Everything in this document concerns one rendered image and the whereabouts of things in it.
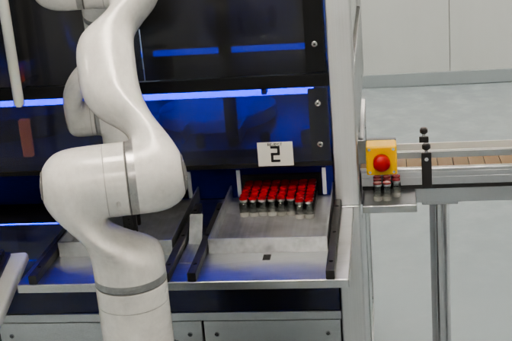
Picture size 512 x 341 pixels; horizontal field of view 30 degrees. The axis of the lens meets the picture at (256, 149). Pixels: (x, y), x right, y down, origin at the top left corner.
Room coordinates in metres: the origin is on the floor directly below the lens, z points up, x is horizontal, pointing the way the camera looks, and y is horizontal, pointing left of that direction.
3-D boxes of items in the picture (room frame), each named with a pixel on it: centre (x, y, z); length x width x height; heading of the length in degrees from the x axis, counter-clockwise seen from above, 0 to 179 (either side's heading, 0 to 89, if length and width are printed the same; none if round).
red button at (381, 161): (2.11, -0.29, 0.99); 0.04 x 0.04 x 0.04; 82
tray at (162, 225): (2.13, 0.30, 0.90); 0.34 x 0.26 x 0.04; 172
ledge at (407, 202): (2.20, -0.32, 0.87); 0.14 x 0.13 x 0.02; 172
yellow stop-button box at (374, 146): (2.16, -0.30, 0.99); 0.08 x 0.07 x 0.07; 172
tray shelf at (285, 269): (2.03, 0.15, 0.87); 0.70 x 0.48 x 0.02; 82
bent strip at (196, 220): (1.96, 0.16, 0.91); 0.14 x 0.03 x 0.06; 171
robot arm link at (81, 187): (1.46, 0.26, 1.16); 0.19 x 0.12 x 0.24; 97
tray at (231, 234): (2.08, -0.03, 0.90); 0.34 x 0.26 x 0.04; 172
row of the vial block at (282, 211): (2.12, -0.04, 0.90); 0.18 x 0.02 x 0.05; 82
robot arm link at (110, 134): (2.03, 0.30, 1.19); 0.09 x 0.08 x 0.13; 97
